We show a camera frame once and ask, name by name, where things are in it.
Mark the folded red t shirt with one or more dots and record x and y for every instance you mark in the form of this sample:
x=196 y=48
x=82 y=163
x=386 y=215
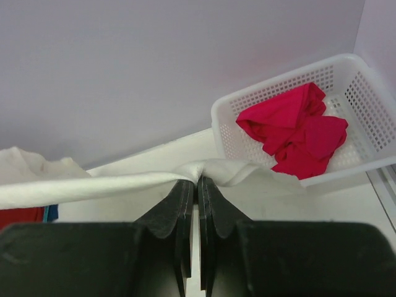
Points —
x=26 y=215

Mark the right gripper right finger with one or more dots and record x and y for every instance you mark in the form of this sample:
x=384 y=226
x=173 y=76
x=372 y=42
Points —
x=244 y=257

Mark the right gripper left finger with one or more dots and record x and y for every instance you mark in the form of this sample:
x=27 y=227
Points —
x=148 y=257

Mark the pink crumpled t shirt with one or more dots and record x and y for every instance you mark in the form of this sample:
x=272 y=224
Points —
x=293 y=128

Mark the cream white t shirt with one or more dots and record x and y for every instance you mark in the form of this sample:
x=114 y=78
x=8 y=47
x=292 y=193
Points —
x=29 y=180

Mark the white plastic basket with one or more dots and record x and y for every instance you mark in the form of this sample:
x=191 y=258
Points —
x=353 y=92

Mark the folded blue t shirt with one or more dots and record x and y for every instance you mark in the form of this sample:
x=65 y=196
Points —
x=50 y=213

